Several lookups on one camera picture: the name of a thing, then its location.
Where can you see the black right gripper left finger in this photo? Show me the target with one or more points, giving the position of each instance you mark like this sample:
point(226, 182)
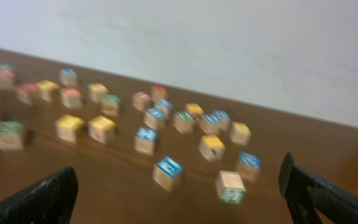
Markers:
point(50, 200)

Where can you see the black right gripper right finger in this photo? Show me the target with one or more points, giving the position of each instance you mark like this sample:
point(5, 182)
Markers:
point(307, 194)

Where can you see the blue D block lower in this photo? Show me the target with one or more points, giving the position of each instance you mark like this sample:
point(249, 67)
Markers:
point(249, 166)

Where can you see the blue d block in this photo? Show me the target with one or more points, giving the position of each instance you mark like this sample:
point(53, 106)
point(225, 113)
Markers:
point(249, 166)
point(224, 119)

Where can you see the yellow block centre left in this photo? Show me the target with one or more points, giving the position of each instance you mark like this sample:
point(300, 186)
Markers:
point(68, 128)

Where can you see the green R block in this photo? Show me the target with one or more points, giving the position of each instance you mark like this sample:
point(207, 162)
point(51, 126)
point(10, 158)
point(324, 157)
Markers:
point(12, 135)

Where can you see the yellow block centre right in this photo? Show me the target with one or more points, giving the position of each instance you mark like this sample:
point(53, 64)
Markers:
point(101, 129)

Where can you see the yellow 8 block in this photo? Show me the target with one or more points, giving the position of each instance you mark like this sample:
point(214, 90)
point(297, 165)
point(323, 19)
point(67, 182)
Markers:
point(240, 133)

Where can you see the red U block upper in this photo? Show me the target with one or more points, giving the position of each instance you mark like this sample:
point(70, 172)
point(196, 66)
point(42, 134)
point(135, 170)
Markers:
point(71, 97)

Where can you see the yellow K block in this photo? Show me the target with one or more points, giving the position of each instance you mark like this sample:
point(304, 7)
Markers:
point(211, 148)

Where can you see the blue 2 block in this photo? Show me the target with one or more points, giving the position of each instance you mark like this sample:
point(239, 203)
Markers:
point(145, 141)

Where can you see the blue D block upper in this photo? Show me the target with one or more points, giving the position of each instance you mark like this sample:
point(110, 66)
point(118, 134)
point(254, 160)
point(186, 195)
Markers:
point(224, 119)

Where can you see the red E block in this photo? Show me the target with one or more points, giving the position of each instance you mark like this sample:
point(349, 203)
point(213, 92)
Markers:
point(28, 93)

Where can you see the green B block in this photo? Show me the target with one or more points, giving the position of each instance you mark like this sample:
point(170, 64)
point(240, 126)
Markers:
point(110, 105)

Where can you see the yellow O block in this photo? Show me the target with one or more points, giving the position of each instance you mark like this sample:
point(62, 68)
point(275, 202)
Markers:
point(48, 90)

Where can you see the blue P block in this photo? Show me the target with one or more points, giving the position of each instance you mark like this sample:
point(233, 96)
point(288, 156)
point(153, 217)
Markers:
point(167, 173)

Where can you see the blue 5 block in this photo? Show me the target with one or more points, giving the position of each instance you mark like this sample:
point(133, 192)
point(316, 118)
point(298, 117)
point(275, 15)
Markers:
point(210, 124)

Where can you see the yellow block upper middle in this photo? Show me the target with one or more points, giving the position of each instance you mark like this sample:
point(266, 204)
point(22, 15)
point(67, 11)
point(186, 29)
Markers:
point(97, 91)

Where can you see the blue X block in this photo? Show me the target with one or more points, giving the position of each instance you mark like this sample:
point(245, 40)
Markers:
point(68, 77)

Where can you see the red X block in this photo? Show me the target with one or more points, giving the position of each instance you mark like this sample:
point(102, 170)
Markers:
point(7, 80)

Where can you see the blue T block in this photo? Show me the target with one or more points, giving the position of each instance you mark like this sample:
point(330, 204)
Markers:
point(154, 118)

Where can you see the red I block upper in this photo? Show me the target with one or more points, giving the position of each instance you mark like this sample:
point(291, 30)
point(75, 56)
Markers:
point(141, 101)

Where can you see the yellow block upper right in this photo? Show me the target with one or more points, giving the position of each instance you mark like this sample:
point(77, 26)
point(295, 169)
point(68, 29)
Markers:
point(195, 110)

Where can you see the green Z block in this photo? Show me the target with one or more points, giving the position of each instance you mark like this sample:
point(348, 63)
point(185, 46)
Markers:
point(183, 122)

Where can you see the green F block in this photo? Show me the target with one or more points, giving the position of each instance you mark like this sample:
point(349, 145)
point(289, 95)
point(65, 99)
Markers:
point(6, 66)

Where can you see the blue L block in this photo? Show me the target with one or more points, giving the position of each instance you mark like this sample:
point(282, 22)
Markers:
point(164, 105)

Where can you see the red block top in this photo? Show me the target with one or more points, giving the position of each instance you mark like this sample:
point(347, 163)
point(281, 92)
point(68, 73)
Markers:
point(158, 93)

